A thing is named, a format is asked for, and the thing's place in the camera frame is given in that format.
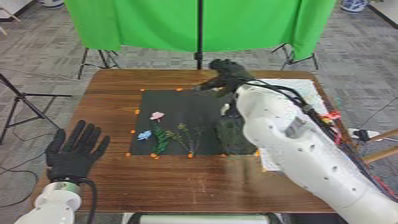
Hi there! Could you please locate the blue flower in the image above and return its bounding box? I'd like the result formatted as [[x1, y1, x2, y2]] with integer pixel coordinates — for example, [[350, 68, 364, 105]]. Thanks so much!
[[135, 130, 154, 141]]

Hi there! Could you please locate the blue white porcelain vase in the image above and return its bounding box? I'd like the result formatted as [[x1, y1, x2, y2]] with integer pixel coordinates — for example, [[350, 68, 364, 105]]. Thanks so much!
[[39, 0, 66, 9], [339, 0, 369, 14]]

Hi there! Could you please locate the black backdrop stand leg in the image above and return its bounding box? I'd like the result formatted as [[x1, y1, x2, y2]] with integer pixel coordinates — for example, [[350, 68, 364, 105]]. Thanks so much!
[[76, 47, 122, 80], [270, 42, 321, 71]]

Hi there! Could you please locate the pink flower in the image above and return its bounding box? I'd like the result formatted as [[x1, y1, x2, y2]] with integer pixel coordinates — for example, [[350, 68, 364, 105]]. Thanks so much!
[[147, 111, 174, 158]]

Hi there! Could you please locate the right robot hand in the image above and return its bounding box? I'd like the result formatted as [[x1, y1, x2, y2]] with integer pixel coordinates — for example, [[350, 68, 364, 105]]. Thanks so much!
[[194, 58, 258, 98]]

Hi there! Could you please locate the dark mat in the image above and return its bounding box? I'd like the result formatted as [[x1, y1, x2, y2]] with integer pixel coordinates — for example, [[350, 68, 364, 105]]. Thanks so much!
[[128, 89, 234, 157]]

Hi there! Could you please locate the green sprig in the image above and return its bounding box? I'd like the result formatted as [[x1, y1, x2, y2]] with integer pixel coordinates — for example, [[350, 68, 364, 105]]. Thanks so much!
[[190, 125, 208, 153], [167, 122, 197, 156]]

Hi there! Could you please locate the pale grey bar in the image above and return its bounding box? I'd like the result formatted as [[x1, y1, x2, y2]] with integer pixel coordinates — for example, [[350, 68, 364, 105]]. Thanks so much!
[[126, 212, 281, 224]]

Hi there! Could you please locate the black cable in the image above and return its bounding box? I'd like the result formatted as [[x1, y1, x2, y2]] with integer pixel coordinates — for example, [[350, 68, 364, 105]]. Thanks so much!
[[76, 177, 99, 224]]

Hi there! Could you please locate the black tripod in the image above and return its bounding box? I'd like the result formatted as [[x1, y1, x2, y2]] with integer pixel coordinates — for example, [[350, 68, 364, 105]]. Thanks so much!
[[0, 73, 75, 145]]

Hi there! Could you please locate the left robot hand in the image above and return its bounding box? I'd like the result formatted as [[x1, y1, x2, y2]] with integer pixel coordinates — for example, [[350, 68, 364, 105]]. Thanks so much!
[[44, 119, 112, 184]]

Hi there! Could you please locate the black stand pole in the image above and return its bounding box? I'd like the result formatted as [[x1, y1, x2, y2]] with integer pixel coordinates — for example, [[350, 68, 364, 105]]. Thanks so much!
[[194, 0, 206, 71]]

